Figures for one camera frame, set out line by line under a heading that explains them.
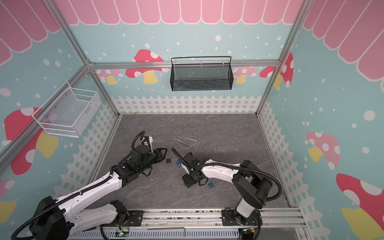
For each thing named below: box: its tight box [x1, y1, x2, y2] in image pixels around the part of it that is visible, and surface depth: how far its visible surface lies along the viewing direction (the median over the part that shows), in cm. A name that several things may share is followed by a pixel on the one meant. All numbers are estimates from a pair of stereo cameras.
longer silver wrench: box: [172, 134, 194, 149], surface depth 105 cm
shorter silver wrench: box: [173, 135, 190, 145], surface depth 108 cm
